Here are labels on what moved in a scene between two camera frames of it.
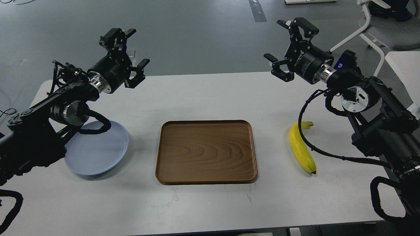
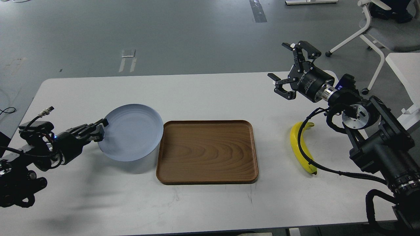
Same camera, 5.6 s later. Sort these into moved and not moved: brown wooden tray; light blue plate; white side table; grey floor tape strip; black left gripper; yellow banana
Moved: light blue plate; black left gripper
Not moved: yellow banana; white side table; brown wooden tray; grey floor tape strip
